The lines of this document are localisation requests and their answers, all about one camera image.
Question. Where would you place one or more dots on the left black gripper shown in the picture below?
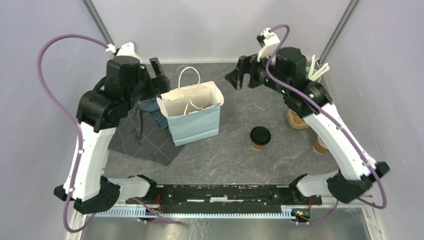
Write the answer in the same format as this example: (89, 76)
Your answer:
(159, 84)

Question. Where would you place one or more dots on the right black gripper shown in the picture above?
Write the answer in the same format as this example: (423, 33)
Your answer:
(247, 64)

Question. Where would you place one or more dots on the light blue paper bag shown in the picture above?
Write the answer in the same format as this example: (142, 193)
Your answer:
(181, 107)

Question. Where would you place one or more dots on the brown paper coffee cup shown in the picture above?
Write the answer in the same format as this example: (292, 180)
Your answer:
(259, 144)

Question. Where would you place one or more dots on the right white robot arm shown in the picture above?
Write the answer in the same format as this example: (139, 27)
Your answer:
(312, 103)

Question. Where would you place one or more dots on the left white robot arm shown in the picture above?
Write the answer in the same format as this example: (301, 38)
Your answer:
(99, 113)

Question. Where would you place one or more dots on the blue crumpled cloth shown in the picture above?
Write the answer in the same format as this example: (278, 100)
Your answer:
(150, 105)

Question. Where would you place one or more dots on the dark grey checked cloth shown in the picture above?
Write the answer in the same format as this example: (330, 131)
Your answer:
(139, 135)

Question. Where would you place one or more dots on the white wrapped straws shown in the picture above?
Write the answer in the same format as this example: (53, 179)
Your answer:
(314, 74)

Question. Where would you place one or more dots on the stack of paper cups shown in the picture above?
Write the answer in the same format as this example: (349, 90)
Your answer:
(319, 147)

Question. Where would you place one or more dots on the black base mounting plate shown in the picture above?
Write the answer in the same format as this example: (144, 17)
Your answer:
(226, 199)

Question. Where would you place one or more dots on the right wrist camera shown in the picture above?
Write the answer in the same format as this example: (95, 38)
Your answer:
(268, 42)

